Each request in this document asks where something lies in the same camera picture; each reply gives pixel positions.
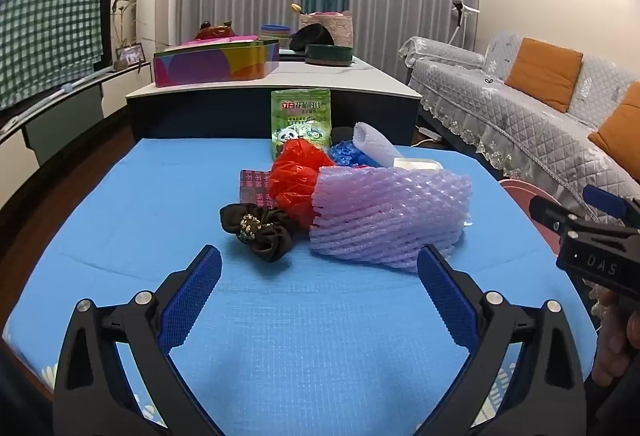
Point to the pink plastic bin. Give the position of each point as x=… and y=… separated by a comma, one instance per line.
x=525, y=201

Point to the grey quilted sofa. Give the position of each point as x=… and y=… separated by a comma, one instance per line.
x=500, y=116

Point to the black hat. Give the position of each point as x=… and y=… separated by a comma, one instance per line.
x=310, y=39

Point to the dark pink printed wrapper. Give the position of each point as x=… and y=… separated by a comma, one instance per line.
x=254, y=186

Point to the brown hair scrunchie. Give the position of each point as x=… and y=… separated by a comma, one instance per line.
x=270, y=236

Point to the orange cushion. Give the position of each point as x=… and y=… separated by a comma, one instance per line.
x=622, y=131
x=542, y=74

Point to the blue mat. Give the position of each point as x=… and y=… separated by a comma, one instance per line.
x=150, y=216

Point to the white foam net tube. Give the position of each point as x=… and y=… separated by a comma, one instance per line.
x=372, y=141

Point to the person's right hand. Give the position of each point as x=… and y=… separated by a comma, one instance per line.
x=617, y=331

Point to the green printed packet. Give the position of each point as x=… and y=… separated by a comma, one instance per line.
x=300, y=116

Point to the bamboo plant in vase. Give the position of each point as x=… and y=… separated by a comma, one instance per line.
x=122, y=21

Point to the black television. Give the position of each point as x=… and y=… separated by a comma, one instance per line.
x=106, y=26

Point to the pink paper envelope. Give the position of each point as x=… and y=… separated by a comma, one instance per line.
x=220, y=41

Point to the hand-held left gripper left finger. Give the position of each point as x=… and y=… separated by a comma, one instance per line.
x=192, y=301

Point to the blue crinkled plastic wrapper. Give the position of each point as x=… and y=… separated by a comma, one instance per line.
x=347, y=154

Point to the white power strip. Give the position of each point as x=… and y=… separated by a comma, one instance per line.
x=427, y=132

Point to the red plastic bag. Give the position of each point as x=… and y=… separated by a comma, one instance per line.
x=295, y=176

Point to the small photo frame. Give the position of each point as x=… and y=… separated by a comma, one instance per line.
x=131, y=55

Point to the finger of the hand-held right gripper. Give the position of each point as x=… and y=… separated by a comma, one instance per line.
x=605, y=201
x=547, y=213

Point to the brown teapot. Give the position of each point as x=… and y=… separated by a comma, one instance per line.
x=212, y=30

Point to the white rod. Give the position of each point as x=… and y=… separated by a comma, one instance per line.
x=65, y=89

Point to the stack of coloured bowls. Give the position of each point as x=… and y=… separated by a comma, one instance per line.
x=275, y=34

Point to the pink fabric basket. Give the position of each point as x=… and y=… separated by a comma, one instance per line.
x=340, y=29

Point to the television cabinet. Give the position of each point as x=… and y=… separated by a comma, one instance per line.
x=75, y=106

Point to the colourful tin box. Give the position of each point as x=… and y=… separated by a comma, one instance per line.
x=210, y=66

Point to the purple foam fruit net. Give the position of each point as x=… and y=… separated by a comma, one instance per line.
x=390, y=211

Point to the white-topped coffee table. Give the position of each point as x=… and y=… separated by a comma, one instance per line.
x=320, y=81

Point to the white floor lamp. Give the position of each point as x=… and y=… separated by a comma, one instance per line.
x=462, y=11

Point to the green checked cloth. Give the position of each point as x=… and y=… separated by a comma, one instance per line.
x=50, y=36

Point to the yellow artificial flower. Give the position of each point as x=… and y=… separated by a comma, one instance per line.
x=297, y=8

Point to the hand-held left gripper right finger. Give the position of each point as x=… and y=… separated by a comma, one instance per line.
x=447, y=301

